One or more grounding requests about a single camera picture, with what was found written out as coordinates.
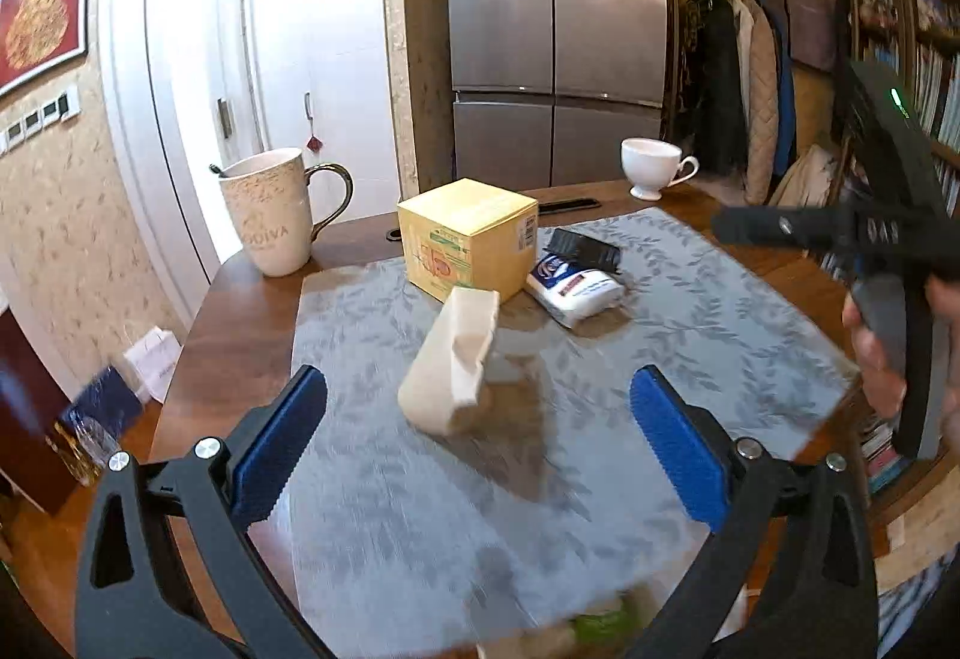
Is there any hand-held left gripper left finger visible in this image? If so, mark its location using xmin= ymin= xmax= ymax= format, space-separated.
xmin=75 ymin=365 xmax=331 ymax=659

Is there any silver refrigerator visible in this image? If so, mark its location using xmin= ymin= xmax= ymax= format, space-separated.
xmin=442 ymin=0 xmax=668 ymax=189

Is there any row of wall switches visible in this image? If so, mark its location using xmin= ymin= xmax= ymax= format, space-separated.
xmin=0 ymin=90 xmax=80 ymax=154

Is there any yellow cardboard box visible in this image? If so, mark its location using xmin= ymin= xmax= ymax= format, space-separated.
xmin=396 ymin=178 xmax=539 ymax=304

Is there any white mug with gold dots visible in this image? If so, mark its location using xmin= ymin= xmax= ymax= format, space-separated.
xmin=217 ymin=147 xmax=353 ymax=277

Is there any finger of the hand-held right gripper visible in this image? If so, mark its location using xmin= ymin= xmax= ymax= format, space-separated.
xmin=711 ymin=205 xmax=863 ymax=252

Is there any black small pouch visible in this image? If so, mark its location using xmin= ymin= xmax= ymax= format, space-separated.
xmin=541 ymin=227 xmax=623 ymax=276

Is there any white packet with blue print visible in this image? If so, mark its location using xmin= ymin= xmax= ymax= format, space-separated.
xmin=525 ymin=254 xmax=627 ymax=330

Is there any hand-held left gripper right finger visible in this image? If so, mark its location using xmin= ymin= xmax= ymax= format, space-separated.
xmin=630 ymin=365 xmax=880 ymax=659

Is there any person's right hand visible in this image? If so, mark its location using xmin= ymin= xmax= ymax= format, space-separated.
xmin=841 ymin=291 xmax=910 ymax=420

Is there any beige carton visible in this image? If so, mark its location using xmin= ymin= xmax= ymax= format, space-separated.
xmin=396 ymin=286 xmax=501 ymax=436

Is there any white teacup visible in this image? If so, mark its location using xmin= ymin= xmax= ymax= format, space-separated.
xmin=620 ymin=137 xmax=700 ymax=200

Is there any rack of hanging coats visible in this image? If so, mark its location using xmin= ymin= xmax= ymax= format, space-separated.
xmin=664 ymin=0 xmax=842 ymax=207

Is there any dark blue gift bag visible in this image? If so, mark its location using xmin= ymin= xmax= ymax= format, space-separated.
xmin=60 ymin=366 xmax=145 ymax=451

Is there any green wrapper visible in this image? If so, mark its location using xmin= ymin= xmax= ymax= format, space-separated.
xmin=574 ymin=610 xmax=640 ymax=646

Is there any grey leaf-pattern placemat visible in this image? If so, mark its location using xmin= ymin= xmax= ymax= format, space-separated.
xmin=289 ymin=206 xmax=862 ymax=637

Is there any red framed picture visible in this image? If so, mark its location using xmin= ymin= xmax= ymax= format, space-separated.
xmin=0 ymin=0 xmax=99 ymax=99

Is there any white closet door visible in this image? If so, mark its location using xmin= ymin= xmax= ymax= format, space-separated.
xmin=246 ymin=0 xmax=407 ymax=204

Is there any wooden bookshelf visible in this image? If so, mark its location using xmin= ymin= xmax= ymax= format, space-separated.
xmin=836 ymin=0 xmax=960 ymax=525

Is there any dark red counter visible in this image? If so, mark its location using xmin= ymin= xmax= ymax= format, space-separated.
xmin=0 ymin=310 xmax=85 ymax=517

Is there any white paper bag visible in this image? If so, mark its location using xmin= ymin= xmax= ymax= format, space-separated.
xmin=124 ymin=326 xmax=182 ymax=403

